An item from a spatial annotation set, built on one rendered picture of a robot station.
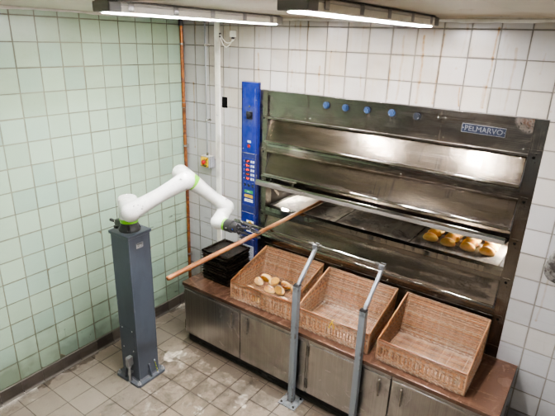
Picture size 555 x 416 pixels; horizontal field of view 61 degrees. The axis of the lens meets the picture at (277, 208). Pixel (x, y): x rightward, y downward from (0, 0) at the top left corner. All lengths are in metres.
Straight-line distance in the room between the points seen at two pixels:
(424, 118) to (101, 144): 2.29
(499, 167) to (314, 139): 1.24
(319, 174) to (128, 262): 1.47
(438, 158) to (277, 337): 1.65
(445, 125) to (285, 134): 1.18
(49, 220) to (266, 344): 1.77
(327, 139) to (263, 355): 1.66
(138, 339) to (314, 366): 1.28
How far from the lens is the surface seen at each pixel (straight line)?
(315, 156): 3.45
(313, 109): 3.42
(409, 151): 3.14
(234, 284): 3.61
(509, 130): 2.97
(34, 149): 3.48
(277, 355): 3.57
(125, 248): 3.33
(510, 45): 2.94
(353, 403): 3.31
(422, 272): 3.33
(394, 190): 3.22
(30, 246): 3.62
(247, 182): 3.83
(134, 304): 3.50
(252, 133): 3.71
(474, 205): 3.09
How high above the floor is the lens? 2.47
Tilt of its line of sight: 20 degrees down
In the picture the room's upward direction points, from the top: 2 degrees clockwise
